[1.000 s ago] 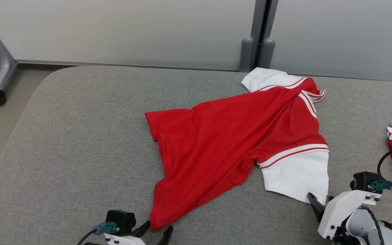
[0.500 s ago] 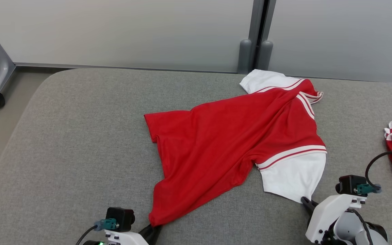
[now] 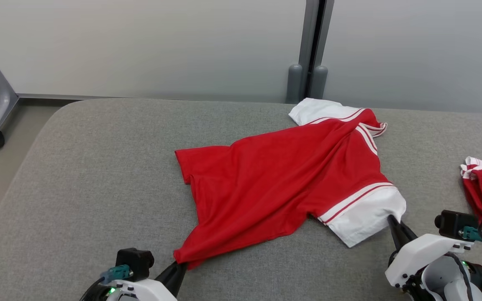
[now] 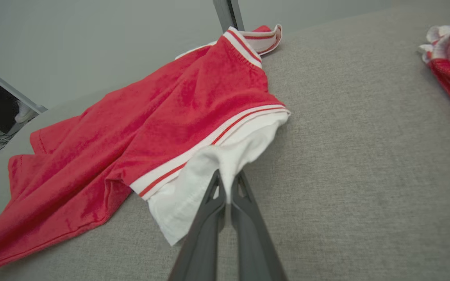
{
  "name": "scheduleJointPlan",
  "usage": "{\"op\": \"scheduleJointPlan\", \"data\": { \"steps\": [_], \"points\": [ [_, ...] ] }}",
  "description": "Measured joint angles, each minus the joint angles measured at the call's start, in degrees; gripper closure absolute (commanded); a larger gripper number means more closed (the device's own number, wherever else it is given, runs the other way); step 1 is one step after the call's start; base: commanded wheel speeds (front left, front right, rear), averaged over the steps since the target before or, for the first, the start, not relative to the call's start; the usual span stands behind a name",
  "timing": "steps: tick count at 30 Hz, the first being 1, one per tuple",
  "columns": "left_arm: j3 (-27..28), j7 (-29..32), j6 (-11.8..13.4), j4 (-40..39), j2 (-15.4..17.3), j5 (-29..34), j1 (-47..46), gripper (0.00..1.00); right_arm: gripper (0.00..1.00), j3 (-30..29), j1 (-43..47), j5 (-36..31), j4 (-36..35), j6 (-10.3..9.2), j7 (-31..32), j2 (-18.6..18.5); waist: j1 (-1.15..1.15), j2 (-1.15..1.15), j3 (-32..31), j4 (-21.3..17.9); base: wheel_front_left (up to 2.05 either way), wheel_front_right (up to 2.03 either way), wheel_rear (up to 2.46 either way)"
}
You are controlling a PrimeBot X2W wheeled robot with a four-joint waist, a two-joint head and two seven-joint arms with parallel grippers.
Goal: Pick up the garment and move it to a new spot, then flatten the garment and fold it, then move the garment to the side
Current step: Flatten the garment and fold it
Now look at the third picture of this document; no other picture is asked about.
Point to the grey partition post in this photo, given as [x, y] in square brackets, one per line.
[319, 81]
[294, 83]

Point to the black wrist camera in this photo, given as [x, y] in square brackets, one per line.
[134, 261]
[454, 223]

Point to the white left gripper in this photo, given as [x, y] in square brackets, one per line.
[144, 290]

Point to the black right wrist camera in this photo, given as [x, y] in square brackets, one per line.
[454, 223]

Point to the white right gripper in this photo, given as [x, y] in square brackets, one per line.
[416, 255]

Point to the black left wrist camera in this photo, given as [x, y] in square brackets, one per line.
[134, 261]

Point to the red shirt white sleeves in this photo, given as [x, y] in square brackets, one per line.
[274, 179]

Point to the grey upholstered sofa seat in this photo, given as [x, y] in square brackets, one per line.
[98, 188]

